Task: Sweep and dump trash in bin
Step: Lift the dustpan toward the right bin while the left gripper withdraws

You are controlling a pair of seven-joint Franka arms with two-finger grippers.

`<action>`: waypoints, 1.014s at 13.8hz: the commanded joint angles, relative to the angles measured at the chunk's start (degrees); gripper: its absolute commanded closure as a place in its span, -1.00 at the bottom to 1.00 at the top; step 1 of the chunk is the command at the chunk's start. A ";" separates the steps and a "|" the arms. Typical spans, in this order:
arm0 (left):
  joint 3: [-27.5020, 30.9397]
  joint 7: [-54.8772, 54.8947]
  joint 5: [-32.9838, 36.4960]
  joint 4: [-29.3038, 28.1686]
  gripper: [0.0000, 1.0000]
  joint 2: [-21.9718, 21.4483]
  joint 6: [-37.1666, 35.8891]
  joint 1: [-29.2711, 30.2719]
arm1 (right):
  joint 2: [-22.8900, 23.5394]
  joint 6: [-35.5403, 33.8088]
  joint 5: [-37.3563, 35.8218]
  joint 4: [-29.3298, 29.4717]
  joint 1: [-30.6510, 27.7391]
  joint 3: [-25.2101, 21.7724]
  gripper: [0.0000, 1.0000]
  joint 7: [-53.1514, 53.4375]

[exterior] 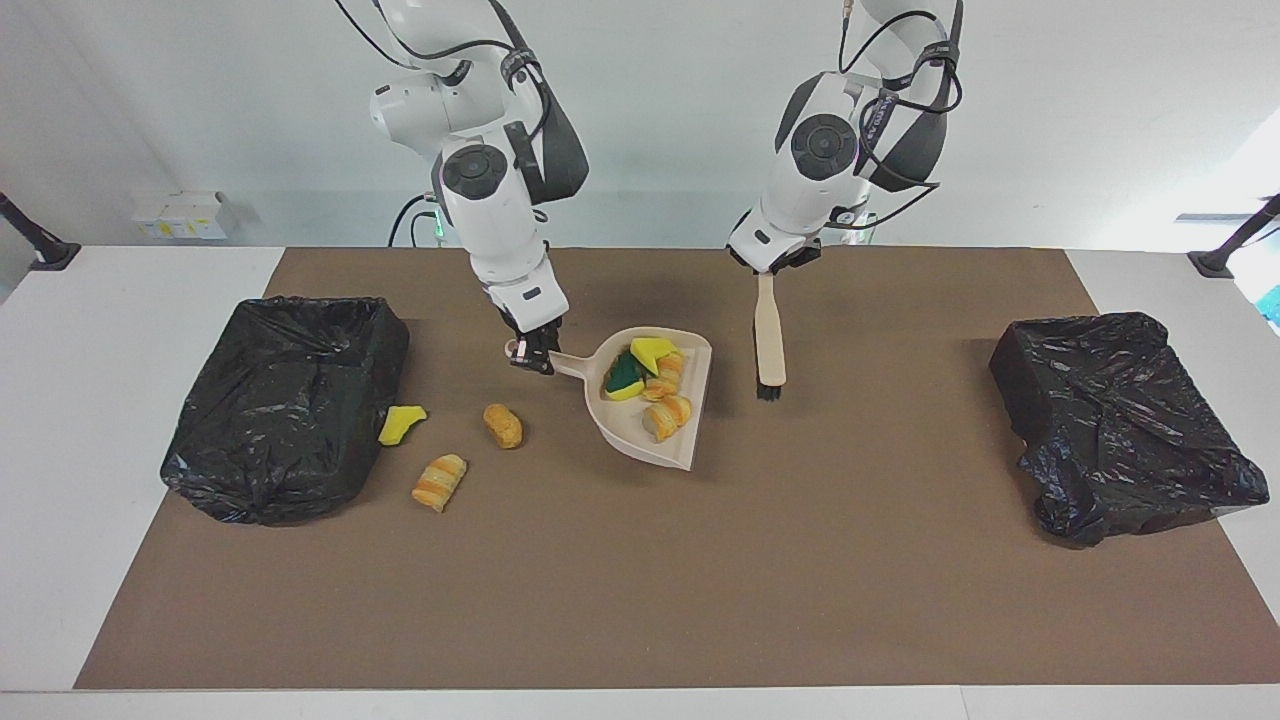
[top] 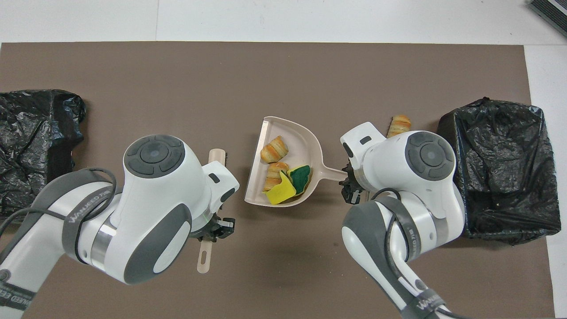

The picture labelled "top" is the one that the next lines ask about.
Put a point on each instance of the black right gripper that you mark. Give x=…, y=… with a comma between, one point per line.
x=361, y=186

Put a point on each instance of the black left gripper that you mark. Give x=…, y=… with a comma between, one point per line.
x=207, y=228

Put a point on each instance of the beige hand brush black bristles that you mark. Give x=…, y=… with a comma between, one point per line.
x=204, y=257

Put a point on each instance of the green and yellow sponge piece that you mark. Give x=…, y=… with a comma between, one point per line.
x=300, y=178

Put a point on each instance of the beige plastic dustpan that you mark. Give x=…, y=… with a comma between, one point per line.
x=297, y=137

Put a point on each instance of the beige toy bread piece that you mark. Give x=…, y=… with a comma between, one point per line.
x=274, y=149
x=274, y=173

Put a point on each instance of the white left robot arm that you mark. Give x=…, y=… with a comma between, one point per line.
x=146, y=208

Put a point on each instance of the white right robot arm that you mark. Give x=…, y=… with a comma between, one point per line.
x=425, y=195

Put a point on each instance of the black bag lined bin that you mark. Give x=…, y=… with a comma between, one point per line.
x=505, y=177
x=31, y=133

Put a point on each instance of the orange striped toy croissant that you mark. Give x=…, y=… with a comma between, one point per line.
x=399, y=124

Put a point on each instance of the brown table mat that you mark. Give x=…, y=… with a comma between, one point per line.
x=221, y=79

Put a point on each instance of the dark ribbed grille object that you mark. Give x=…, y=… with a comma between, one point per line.
x=553, y=11

